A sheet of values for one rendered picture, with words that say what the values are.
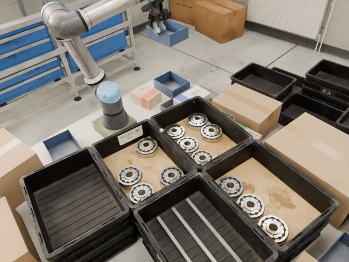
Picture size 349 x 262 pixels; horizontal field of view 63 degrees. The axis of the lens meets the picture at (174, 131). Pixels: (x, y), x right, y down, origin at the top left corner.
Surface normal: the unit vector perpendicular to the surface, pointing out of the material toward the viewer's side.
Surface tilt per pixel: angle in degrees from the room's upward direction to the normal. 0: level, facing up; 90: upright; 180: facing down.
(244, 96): 0
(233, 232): 0
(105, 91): 10
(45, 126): 0
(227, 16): 89
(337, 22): 90
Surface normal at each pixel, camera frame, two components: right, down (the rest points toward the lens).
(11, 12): 0.69, 0.46
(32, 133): -0.06, -0.73
